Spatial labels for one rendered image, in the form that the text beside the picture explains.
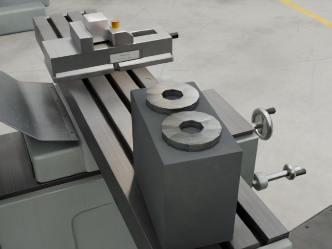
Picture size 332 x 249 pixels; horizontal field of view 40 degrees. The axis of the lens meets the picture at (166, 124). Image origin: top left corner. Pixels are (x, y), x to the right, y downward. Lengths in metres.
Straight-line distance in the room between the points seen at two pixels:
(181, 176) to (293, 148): 2.02
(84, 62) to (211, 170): 0.67
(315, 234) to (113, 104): 0.65
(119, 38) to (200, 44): 2.57
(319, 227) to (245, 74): 2.13
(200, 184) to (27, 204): 0.66
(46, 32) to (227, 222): 1.02
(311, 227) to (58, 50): 0.84
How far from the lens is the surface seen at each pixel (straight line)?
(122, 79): 1.24
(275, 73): 3.41
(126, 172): 0.91
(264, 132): 1.61
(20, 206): 1.24
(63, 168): 1.20
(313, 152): 2.64
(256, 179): 1.54
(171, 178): 0.65
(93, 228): 1.37
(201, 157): 0.64
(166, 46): 1.32
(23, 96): 1.30
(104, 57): 1.26
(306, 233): 1.33
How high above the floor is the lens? 1.53
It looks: 34 degrees down
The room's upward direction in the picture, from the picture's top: straight up
